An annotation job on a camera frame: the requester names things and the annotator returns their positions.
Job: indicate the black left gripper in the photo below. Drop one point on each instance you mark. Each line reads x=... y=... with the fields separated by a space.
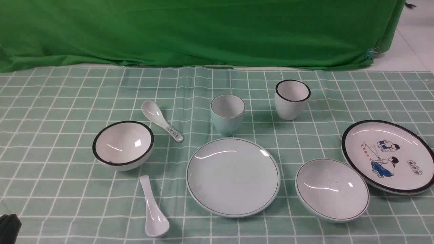
x=9 y=228

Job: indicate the plain white ceramic spoon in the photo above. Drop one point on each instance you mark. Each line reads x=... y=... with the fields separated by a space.
x=157 y=225

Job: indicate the light blue ceramic cup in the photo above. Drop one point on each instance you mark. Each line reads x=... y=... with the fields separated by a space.
x=227 y=112

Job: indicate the light blue ceramic bowl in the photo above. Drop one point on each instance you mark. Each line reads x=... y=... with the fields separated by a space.
x=331 y=190

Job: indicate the green checkered tablecloth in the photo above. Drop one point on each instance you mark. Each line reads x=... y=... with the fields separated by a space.
x=63 y=195

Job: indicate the white bowl black rim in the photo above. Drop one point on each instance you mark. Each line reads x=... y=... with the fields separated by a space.
x=124 y=145

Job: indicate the white spoon with label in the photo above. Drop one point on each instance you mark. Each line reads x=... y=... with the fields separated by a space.
x=154 y=114

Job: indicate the green backdrop cloth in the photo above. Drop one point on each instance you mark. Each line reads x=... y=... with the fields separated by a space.
x=313 y=34

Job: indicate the light blue ceramic plate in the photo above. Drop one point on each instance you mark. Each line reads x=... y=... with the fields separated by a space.
x=233 y=177

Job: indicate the white cup black rim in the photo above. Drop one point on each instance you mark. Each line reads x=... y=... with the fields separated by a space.
x=291 y=97

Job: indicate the white plate with cartoon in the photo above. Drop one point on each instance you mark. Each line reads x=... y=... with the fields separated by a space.
x=388 y=156

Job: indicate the blue binder clip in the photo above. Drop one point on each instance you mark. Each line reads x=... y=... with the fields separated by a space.
x=370 y=54

